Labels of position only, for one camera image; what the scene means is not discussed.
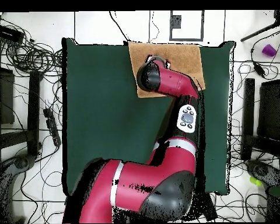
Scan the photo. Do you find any orange terry towel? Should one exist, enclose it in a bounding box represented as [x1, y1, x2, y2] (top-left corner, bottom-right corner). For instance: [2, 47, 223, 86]
[127, 41, 207, 99]

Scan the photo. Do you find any dark green table cloth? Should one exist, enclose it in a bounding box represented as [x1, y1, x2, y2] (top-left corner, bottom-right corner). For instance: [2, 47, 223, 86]
[61, 37, 236, 197]

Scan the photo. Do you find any black inline power adapter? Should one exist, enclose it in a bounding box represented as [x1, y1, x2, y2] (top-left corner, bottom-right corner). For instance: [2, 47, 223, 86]
[253, 62, 265, 78]

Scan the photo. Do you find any black upright bar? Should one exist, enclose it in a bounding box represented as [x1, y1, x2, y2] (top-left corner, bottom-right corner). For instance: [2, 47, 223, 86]
[27, 71, 41, 156]
[241, 78, 256, 160]

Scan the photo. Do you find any thin black rod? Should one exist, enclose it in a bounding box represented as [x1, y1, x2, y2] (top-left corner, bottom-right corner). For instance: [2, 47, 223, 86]
[240, 19, 280, 43]

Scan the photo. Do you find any purple cup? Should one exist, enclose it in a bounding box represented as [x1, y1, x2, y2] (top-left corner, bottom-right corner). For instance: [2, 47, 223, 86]
[261, 44, 278, 57]

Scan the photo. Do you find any large black box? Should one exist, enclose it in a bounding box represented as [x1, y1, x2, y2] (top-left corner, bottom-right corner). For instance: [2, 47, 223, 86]
[257, 79, 280, 141]
[0, 66, 15, 125]

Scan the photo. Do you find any long black power strip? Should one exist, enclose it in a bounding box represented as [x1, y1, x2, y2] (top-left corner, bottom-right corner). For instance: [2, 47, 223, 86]
[43, 107, 62, 147]

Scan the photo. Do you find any dark grey curved stand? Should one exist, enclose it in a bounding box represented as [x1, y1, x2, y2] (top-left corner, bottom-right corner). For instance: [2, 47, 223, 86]
[244, 159, 280, 187]
[0, 153, 37, 223]

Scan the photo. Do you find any yellow-green ball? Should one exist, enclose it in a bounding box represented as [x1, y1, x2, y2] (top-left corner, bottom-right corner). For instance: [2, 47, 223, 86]
[248, 176, 263, 187]

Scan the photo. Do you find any black network switch box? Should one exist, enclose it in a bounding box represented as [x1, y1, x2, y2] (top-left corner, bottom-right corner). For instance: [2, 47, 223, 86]
[0, 23, 25, 44]

